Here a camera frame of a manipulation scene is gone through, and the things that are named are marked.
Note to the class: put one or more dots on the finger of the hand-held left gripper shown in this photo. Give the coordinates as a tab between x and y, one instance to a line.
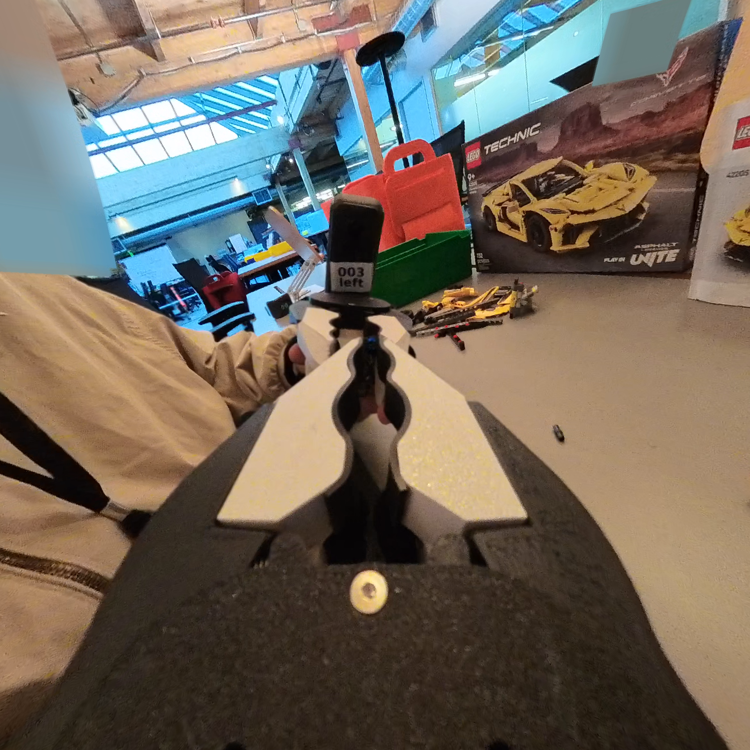
319	343
395	331

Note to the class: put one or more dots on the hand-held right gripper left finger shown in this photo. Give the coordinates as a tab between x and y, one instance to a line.
281	469

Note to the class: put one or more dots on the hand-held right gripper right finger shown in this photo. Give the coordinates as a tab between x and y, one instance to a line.
463	469

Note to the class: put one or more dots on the pile of yellow car parts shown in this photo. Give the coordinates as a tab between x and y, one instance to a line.
469	304

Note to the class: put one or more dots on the grey desk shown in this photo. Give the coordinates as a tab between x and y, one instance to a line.
615	381

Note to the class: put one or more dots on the person's left hand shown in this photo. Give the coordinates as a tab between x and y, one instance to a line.
375	413

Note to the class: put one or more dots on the black device box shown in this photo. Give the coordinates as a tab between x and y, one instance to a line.
280	307

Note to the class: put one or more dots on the green storage bin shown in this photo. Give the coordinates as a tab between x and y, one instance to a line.
422	269

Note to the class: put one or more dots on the red plastic carrier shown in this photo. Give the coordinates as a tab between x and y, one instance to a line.
416	199

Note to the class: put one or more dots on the black office chair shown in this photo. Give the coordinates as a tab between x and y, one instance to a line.
228	319

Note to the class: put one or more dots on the black pole stand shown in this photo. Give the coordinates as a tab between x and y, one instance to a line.
389	88

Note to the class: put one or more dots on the whiteboard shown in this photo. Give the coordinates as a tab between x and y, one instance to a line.
146	266

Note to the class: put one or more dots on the toy car box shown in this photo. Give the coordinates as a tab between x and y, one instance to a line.
586	193

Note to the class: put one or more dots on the beige jacket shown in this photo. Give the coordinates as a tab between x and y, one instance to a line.
47	615

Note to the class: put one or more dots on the instruction booklet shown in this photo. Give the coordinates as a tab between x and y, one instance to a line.
720	234

